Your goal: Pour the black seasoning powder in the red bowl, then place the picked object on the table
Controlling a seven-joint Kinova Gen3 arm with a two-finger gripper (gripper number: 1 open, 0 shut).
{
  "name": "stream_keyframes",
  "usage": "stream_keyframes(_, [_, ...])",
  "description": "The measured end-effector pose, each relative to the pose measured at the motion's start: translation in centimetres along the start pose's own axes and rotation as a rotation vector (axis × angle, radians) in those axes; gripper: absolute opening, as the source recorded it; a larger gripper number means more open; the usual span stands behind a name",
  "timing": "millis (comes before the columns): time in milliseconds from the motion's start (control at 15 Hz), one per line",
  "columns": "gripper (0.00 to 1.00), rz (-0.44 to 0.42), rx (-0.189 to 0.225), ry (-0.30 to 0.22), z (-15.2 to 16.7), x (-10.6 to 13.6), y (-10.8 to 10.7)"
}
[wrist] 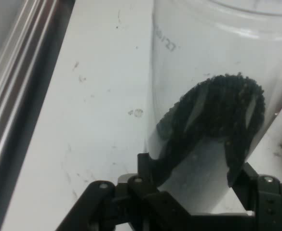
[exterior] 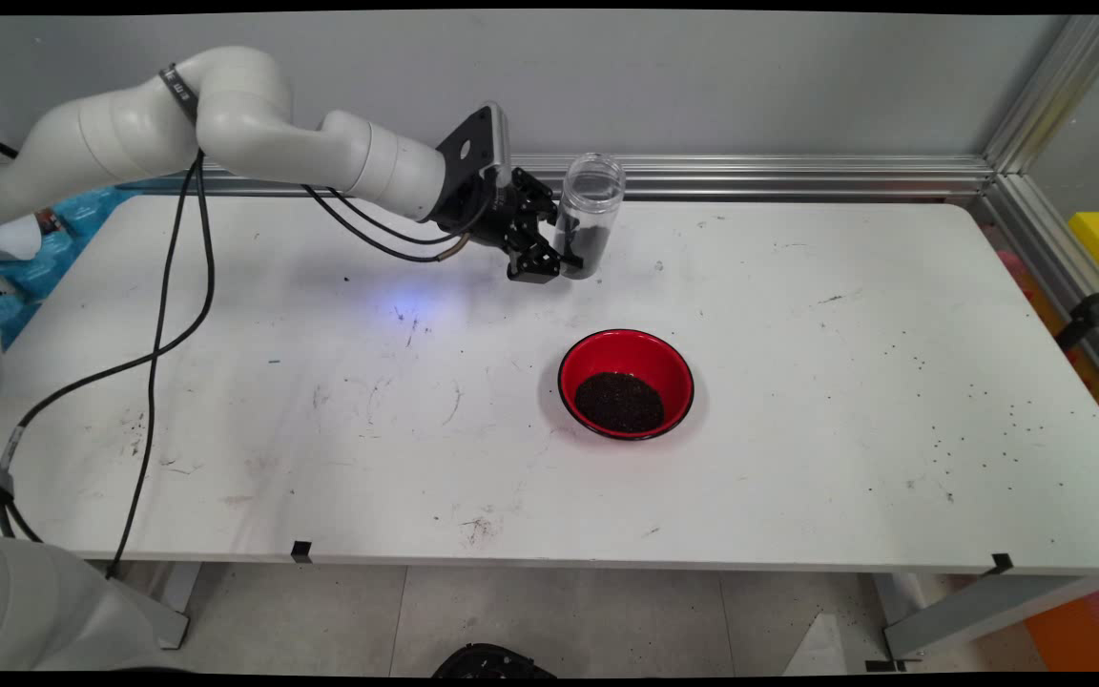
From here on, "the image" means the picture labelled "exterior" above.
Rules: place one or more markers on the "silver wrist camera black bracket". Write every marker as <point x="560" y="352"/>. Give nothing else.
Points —
<point x="475" y="143"/>

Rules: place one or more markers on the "long aluminium frame rail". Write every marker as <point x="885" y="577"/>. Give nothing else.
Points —
<point x="798" y="176"/>

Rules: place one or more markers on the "grey table leg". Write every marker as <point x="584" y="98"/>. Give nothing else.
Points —
<point x="163" y="611"/>
<point x="969" y="611"/>

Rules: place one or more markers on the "black seeds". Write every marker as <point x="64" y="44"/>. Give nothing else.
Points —
<point x="619" y="403"/>

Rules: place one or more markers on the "red bowl black rim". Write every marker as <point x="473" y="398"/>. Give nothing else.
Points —
<point x="626" y="353"/>

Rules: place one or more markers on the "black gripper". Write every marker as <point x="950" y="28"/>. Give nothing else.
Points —
<point x="487" y="210"/>

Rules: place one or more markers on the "black tape piece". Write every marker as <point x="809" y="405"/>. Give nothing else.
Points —
<point x="301" y="551"/>
<point x="1001" y="563"/>

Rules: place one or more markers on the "short aluminium frame rail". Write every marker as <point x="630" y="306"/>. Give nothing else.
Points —
<point x="1050" y="258"/>

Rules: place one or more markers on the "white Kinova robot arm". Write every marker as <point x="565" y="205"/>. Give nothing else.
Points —
<point x="254" y="114"/>

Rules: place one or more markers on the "blue plastic bag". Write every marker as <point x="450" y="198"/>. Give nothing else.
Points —
<point x="92" y="215"/>

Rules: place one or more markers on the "upright aluminium frame post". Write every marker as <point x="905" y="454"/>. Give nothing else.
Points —
<point x="1055" y="91"/>

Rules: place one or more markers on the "black object on floor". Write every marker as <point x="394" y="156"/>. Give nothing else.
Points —
<point x="492" y="661"/>

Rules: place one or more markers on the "clear plastic jar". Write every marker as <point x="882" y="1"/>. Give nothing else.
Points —
<point x="597" y="191"/>

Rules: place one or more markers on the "orange box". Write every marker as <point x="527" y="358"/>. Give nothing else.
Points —
<point x="1084" y="630"/>

